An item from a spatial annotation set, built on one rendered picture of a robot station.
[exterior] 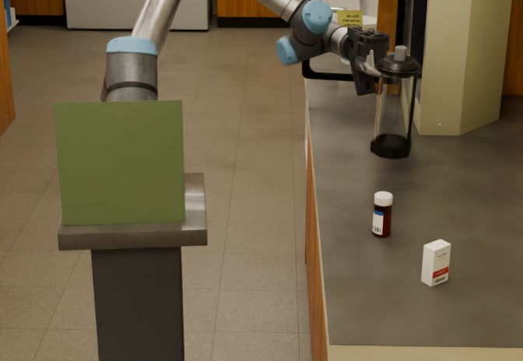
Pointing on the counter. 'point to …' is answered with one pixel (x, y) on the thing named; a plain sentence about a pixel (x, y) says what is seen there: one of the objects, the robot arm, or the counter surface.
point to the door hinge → (409, 8)
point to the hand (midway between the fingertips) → (396, 74)
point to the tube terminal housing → (464, 50)
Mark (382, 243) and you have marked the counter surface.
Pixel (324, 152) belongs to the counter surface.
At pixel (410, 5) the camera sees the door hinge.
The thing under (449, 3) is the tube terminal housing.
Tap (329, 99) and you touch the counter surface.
